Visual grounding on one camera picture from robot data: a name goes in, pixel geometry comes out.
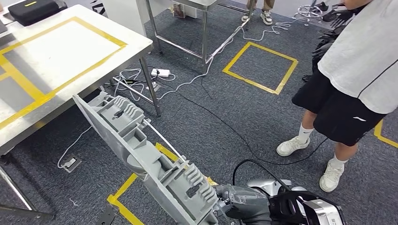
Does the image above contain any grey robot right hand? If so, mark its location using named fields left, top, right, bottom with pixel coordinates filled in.
left=214, top=184, right=273, bottom=225

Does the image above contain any silver plastic wheel hubcap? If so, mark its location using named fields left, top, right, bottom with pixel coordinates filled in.
left=72, top=91, right=220, bottom=225

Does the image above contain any stainless steel workbench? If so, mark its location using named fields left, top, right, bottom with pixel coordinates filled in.
left=0, top=3, right=162, bottom=221

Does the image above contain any white power strip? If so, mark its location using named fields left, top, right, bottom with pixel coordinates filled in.
left=151, top=68, right=171, bottom=78

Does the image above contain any person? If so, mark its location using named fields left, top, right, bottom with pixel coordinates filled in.
left=241, top=0, right=276, bottom=26
left=276, top=0, right=398, bottom=193
left=301, top=9, right=355, bottom=83

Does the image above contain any grey floor socket box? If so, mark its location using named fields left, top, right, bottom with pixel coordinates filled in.
left=57, top=153, right=82, bottom=173

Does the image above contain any chrome stool base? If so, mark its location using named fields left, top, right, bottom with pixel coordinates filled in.
left=293, top=3, right=324, bottom=19

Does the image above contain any black zip case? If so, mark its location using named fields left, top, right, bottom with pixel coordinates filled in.
left=8, top=0, right=68, bottom=27

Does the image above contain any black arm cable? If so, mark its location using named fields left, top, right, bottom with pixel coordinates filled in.
left=232, top=159, right=291, bottom=191

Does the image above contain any black floor cable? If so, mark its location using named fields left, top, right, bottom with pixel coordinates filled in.
left=174, top=90, right=329, bottom=166

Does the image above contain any white power cable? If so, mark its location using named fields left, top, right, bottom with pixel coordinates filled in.
left=113, top=22, right=293, bottom=102

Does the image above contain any stainless steel table frame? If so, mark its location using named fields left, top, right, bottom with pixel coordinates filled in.
left=136, top=0, right=259, bottom=74

